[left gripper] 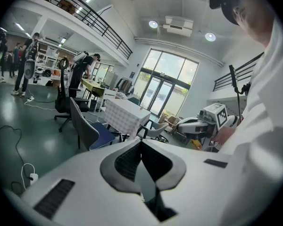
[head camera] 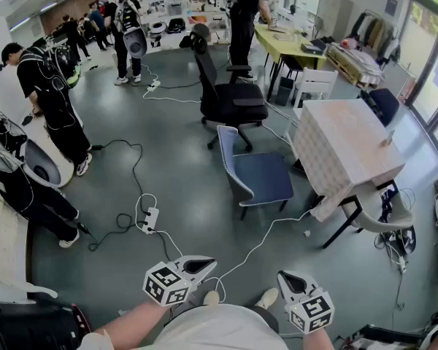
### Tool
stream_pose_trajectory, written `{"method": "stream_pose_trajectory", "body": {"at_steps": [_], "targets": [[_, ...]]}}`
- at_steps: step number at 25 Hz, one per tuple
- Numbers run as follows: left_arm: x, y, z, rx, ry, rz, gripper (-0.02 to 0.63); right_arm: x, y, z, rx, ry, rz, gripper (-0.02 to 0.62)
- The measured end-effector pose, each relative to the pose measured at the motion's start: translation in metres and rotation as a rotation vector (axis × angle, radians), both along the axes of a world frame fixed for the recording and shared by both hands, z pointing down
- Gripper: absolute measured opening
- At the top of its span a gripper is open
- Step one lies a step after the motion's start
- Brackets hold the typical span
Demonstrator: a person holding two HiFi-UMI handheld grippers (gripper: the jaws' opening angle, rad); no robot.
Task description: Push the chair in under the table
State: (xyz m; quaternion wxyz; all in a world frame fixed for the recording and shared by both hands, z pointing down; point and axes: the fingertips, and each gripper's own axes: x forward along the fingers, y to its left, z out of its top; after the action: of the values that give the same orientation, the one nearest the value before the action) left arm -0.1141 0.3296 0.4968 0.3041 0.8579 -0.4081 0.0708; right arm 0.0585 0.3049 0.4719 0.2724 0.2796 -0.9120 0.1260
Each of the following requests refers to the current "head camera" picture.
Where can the light grey shell chair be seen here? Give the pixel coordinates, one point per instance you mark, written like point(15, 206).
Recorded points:
point(372, 221)

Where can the white storage shelving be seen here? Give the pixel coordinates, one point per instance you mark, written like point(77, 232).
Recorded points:
point(175, 6)

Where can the black waste bin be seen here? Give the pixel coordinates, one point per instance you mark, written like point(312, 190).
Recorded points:
point(284, 91)

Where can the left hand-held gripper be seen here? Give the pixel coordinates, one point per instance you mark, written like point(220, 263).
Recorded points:
point(166, 284)

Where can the person's black trousers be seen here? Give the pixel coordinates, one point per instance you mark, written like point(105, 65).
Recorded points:
point(270, 321)

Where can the person's right beige shoe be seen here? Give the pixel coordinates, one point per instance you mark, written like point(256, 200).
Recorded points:
point(268, 297)

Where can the blue fabric chair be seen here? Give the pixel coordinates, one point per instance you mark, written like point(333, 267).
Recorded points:
point(263, 177)

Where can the person's beige shoe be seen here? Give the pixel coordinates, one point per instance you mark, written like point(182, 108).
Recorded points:
point(268, 297)
point(211, 297)

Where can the clothes rack with garments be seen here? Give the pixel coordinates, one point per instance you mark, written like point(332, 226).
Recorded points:
point(372, 29)

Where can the dark navy padded chair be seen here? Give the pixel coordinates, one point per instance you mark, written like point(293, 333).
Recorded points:
point(387, 102)

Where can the grey round backpack pod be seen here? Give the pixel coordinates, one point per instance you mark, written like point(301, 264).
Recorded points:
point(135, 44)
point(44, 166)

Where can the white cabinet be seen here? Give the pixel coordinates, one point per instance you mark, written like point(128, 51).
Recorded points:
point(334, 13)

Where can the small wooden card stand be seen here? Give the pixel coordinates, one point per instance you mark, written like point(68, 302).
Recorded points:
point(388, 140)

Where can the black and red bag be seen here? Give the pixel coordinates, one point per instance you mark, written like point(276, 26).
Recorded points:
point(33, 326)

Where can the black oval board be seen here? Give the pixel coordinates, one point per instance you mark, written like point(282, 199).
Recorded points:
point(409, 241)

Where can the beige checked tablecloth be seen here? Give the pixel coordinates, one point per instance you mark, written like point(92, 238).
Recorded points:
point(350, 137)

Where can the white power strip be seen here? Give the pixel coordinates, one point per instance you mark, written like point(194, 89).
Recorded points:
point(154, 85)
point(151, 220)
point(401, 264)

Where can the black flat case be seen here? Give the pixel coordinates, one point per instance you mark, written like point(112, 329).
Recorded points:
point(314, 46)

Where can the black mesh office chair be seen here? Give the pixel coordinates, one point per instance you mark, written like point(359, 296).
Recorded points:
point(233, 100)

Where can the person's white shirt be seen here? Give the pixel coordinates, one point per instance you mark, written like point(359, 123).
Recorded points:
point(219, 326)

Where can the wooden pallet stack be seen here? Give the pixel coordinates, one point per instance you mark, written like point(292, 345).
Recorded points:
point(354, 64)

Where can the black gear bundle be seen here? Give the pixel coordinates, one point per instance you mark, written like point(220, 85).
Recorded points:
point(387, 202)

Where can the person's left beige shoe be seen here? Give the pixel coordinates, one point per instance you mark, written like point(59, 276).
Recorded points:
point(211, 297)

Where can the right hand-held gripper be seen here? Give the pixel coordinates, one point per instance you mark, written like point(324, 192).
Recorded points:
point(310, 314)

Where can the table with beige tablecloth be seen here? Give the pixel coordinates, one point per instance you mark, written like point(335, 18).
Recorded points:
point(341, 226)

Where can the white wooden slatted chair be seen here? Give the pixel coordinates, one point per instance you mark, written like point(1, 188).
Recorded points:
point(319, 82)

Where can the crumpled white paper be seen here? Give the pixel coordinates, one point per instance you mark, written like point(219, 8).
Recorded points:
point(307, 233)

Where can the green-topped table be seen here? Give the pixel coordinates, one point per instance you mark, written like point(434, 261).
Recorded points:
point(281, 44)

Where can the person's left forearm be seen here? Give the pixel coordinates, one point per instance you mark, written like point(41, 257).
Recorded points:
point(131, 323)

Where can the glass door with dark frame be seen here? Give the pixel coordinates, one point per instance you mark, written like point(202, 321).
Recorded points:
point(434, 86)

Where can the person's right forearm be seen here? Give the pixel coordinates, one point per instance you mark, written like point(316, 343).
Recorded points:
point(319, 341)

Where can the white upholstered bench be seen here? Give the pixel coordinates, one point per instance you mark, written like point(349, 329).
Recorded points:
point(3, 250)

